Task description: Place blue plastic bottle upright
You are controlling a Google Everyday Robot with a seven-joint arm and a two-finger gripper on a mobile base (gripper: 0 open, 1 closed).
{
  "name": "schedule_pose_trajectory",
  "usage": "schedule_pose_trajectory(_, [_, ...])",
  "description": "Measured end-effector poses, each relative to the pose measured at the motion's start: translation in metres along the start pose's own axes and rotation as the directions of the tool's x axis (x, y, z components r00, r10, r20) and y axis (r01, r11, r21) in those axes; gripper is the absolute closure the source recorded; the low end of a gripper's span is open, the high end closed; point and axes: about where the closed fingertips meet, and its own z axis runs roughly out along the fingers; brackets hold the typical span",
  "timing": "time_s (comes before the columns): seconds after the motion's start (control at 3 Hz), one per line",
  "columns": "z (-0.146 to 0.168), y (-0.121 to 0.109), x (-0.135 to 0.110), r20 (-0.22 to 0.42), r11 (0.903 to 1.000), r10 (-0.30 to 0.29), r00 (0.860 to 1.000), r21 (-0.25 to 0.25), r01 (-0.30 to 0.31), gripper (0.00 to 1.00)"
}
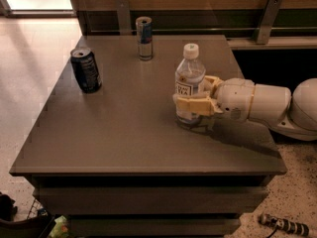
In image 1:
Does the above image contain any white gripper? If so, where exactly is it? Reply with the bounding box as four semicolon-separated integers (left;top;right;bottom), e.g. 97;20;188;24
173;75;256;122

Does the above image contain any clear blue-labelled plastic bottle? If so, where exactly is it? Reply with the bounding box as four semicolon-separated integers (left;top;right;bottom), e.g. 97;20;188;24
173;43;206;126

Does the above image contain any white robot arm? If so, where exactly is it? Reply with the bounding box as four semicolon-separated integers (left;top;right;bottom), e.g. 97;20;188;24
173;75;317;141

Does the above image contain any slim silver blue energy can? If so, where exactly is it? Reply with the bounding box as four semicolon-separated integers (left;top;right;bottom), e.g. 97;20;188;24
136;16;153;60

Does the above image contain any grey drawer cabinet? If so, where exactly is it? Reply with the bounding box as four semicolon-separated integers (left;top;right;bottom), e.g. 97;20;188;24
11;36;286;238

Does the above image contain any dark blue soda can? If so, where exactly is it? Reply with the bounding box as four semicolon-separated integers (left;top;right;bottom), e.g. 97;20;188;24
70;47;102;93

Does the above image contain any green packet on floor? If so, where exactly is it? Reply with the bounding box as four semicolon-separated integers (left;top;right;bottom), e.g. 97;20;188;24
48;216;74;238

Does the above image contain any black bag on floor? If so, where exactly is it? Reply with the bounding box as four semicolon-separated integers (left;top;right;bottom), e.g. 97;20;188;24
0;193;55;238

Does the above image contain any right metal wall bracket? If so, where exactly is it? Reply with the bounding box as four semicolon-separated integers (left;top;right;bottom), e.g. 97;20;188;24
254;0;283;45

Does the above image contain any metal wall bracket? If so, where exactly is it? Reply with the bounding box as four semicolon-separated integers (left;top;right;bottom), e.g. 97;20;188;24
115;0;132;36
254;0;283;45

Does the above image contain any left metal wall bracket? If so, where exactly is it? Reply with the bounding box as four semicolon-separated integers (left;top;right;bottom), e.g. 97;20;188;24
115;0;132;36

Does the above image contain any black white striped handle tool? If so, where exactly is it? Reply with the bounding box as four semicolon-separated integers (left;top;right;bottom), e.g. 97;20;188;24
259;213;317;238

